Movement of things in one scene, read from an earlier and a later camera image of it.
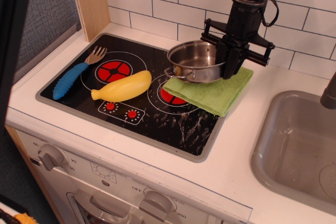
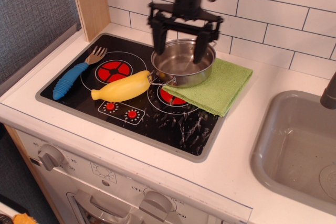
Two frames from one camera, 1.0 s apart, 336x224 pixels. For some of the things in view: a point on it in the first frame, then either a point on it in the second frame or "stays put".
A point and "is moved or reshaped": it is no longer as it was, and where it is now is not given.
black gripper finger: x=221 y=52 to x=160 y=39
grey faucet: x=328 y=99 stays put
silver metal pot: x=194 y=61 is moved or reshaped
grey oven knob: x=156 y=204 stays put
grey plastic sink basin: x=294 y=151 stays put
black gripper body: x=243 y=27 to x=187 y=14
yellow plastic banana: x=124 y=87 stays put
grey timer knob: x=50 y=156 stays put
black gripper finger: x=234 y=59 to x=202 y=40
